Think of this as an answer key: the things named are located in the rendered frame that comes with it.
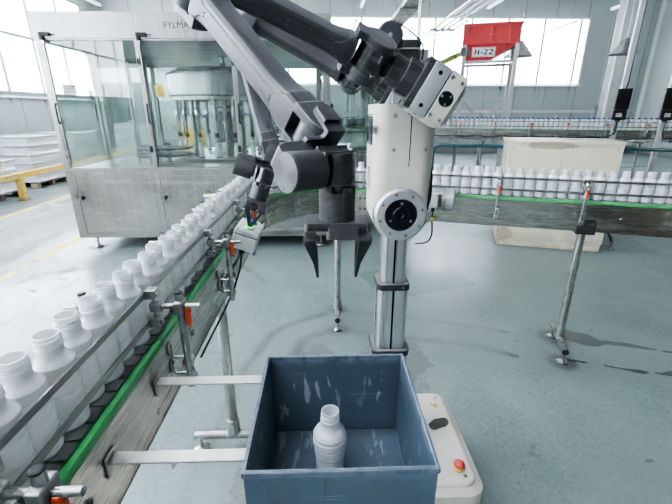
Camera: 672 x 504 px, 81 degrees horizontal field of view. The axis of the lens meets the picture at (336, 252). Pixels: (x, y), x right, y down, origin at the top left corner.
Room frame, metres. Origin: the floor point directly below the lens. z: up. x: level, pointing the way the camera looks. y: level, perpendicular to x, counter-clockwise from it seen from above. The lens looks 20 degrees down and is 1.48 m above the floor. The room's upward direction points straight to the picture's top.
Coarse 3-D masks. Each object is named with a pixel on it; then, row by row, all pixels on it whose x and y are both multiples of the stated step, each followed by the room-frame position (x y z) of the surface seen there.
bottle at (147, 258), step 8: (144, 256) 0.85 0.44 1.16; (152, 256) 0.86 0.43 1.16; (144, 264) 0.85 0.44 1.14; (152, 264) 0.86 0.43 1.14; (144, 272) 0.85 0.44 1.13; (152, 272) 0.85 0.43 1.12; (160, 272) 0.86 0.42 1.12; (152, 280) 0.85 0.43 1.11; (160, 288) 0.86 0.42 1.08; (160, 296) 0.85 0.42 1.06; (168, 312) 0.87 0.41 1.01
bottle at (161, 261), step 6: (150, 246) 0.94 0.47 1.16; (156, 246) 0.92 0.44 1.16; (156, 252) 0.92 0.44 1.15; (162, 252) 0.93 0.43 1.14; (156, 258) 0.91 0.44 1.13; (162, 258) 0.92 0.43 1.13; (162, 264) 0.91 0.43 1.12; (168, 264) 0.93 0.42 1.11; (168, 276) 0.92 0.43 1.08; (168, 282) 0.92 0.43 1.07; (168, 288) 0.92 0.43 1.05; (168, 294) 0.91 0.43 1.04; (174, 300) 0.93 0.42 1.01
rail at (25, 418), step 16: (192, 272) 1.06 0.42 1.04; (176, 288) 0.93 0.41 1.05; (128, 352) 0.66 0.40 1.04; (112, 368) 0.60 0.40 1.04; (96, 384) 0.55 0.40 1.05; (32, 416) 0.41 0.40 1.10; (16, 432) 0.38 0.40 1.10; (64, 432) 0.46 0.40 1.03; (0, 448) 0.36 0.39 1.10; (48, 448) 0.42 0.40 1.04; (32, 464) 0.39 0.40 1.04; (16, 480) 0.37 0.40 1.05
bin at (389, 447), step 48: (192, 384) 0.70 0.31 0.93; (288, 384) 0.77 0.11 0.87; (336, 384) 0.77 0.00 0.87; (384, 384) 0.77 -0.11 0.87; (288, 432) 0.76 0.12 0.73; (384, 432) 0.76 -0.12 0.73; (288, 480) 0.46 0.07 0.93; (336, 480) 0.47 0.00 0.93; (384, 480) 0.47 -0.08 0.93; (432, 480) 0.47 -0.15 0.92
